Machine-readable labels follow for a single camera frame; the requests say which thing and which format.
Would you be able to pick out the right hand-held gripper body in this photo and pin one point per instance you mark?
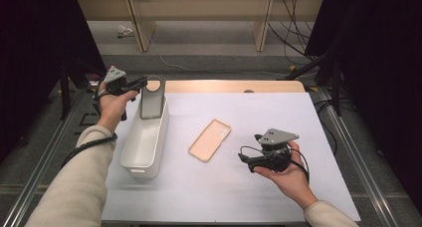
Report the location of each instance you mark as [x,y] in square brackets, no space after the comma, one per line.
[275,159]

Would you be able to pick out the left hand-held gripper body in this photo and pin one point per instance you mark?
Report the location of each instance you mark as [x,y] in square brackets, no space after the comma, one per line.
[114,81]

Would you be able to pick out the beige phone case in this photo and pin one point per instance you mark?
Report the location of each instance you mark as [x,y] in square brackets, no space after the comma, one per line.
[209,140]

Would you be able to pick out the white plastic storage box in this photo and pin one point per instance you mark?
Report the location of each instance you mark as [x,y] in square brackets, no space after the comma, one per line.
[146,144]

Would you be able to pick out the person's left hand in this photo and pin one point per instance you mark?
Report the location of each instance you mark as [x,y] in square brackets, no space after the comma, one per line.
[112,109]

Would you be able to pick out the person's right hand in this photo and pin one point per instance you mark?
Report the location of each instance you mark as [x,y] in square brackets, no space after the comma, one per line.
[295,183]

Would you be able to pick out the pink object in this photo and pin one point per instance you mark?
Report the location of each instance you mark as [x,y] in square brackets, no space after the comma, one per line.
[96,77]

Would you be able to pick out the white table mat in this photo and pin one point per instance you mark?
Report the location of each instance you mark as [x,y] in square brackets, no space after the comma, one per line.
[249,193]

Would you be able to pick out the crumpled white paper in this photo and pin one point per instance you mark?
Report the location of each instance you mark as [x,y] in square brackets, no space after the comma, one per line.
[124,30]

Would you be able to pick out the wooden table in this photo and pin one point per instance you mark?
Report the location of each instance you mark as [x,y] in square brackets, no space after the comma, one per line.
[232,86]

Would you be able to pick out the dark curtain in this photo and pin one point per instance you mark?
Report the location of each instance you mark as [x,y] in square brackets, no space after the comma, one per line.
[30,54]
[381,71]

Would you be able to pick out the beige wooden shelf unit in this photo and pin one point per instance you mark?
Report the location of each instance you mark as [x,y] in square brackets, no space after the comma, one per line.
[199,6]

